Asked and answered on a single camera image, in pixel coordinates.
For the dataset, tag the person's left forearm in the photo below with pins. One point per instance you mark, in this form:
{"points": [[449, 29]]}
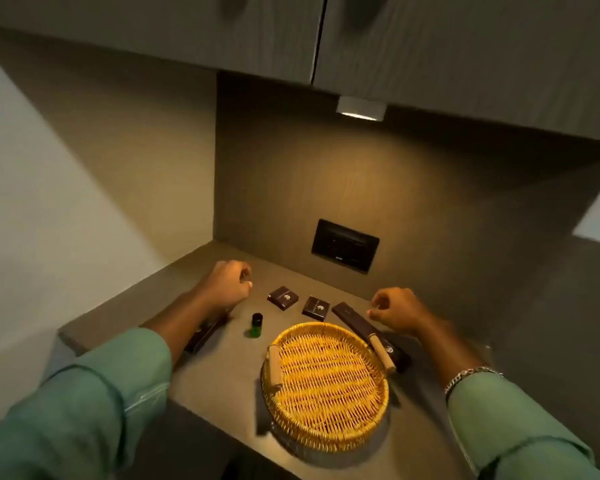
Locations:
{"points": [[130, 374]]}

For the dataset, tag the person's right thumb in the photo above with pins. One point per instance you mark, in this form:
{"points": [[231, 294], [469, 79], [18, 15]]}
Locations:
{"points": [[375, 313]]}

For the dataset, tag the person's right forearm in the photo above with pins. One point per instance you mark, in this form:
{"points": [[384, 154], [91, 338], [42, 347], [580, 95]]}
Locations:
{"points": [[495, 409]]}

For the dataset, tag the person's right hand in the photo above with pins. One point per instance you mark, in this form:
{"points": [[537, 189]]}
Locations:
{"points": [[399, 309]]}

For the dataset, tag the small green glass bottle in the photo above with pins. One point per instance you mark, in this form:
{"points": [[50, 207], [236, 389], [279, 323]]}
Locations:
{"points": [[256, 324]]}

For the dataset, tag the small square dark box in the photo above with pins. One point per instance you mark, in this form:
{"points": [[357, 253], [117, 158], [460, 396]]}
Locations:
{"points": [[283, 297], [316, 308]]}

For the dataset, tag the grey cabinet door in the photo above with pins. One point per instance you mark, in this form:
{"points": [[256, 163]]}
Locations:
{"points": [[470, 54], [150, 32]]}

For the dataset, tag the person's left fingers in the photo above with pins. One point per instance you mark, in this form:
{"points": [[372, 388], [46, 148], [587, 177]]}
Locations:
{"points": [[242, 278]]}

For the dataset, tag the black wall socket plate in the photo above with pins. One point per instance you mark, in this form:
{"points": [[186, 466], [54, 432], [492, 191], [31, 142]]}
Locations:
{"points": [[345, 245]]}

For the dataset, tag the round yellow wicker tray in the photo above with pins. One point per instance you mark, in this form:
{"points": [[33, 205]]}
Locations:
{"points": [[325, 387]]}

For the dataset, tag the under-cabinet spot light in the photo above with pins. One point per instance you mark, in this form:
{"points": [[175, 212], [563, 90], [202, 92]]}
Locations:
{"points": [[360, 108]]}

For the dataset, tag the person's left hand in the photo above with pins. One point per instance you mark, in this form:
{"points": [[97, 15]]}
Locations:
{"points": [[224, 285]]}

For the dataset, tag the long dark slim box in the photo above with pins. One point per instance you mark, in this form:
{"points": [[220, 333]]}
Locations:
{"points": [[365, 332], [206, 330]]}

